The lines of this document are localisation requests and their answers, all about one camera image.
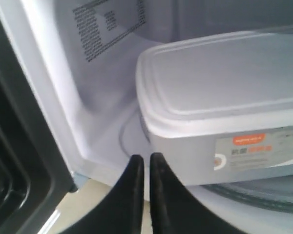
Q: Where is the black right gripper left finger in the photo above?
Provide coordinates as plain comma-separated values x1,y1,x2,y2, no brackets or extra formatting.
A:
84,154,144,234

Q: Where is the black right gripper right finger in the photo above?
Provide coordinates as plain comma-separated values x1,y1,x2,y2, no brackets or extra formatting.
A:
150,152,212,234

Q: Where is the white microwave door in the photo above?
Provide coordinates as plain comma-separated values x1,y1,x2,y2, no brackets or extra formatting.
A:
0,20,78,234

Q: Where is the white plastic lidded container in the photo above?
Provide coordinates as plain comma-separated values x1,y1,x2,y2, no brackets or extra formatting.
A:
136,31,293,185

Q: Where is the glass microwave turntable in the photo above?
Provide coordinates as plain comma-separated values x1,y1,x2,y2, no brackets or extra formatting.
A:
117,107,293,234

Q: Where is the white microwave oven body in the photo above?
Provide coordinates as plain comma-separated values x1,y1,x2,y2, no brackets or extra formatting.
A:
0,0,293,195

